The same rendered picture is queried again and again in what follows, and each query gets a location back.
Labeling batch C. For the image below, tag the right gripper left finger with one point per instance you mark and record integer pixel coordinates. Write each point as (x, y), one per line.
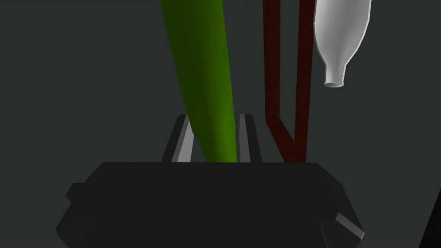
(181, 144)

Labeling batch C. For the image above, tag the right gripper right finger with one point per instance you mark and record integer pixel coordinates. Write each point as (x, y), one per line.
(247, 141)

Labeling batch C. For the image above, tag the green bottle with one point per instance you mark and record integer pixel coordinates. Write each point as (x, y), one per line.
(203, 69)

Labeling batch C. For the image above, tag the white bottle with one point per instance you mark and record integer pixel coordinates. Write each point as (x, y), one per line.
(341, 31)

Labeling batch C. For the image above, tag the dark red frame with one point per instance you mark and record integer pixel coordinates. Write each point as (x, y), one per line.
(272, 69)

